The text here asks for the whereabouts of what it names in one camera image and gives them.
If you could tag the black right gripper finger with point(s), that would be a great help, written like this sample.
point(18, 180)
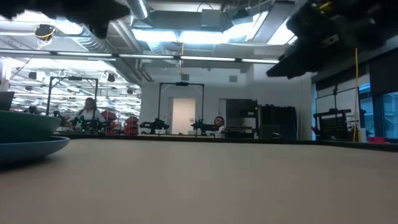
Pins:
point(289, 71)
point(295, 56)

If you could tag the large teal plastic plate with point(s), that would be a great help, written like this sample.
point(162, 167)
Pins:
point(28, 126)

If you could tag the black background robot arm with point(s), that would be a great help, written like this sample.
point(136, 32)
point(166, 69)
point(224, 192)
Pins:
point(203, 126)
point(154, 126)
point(90, 124)

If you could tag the black upright panels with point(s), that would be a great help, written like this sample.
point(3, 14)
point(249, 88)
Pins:
point(278, 119)

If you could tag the black shelving unit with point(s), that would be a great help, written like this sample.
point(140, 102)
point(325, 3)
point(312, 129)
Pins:
point(241, 115)

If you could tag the black pegboard rack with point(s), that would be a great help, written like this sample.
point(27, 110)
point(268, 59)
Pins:
point(334, 126)

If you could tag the person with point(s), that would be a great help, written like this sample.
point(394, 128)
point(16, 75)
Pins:
point(219, 124)
point(89, 112)

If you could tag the long ceiling light strip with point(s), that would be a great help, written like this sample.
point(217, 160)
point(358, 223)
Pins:
point(146, 56)

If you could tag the window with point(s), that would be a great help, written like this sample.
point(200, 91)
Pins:
point(390, 115)

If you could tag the small red box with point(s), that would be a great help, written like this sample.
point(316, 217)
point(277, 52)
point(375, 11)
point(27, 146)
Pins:
point(377, 139)

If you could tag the white door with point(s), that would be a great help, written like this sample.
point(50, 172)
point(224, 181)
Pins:
point(183, 115)

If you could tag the large blue plastic plate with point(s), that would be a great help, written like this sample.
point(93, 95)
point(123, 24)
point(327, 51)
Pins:
point(31, 151)

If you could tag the ceiling mounted camera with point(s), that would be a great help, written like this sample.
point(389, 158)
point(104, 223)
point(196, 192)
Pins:
point(44, 31)

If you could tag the black aluminium table frame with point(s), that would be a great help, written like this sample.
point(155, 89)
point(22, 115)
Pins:
point(280, 141)

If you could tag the silver ventilation duct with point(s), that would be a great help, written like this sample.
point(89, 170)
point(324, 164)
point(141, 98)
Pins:
point(136, 7)

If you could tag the black robot station frame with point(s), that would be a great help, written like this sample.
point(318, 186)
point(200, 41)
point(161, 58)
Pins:
point(160, 102)
point(49, 96)

